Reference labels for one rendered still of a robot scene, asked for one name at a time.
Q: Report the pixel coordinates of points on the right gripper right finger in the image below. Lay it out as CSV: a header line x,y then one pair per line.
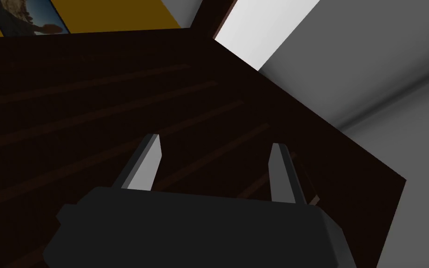
x,y
284,178

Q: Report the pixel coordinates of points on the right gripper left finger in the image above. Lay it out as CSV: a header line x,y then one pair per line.
x,y
145,167

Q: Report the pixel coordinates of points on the dark brown wooden cupboard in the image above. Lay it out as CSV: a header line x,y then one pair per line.
x,y
125,93

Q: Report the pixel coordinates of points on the framed wall picture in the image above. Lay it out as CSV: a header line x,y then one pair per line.
x,y
26,16

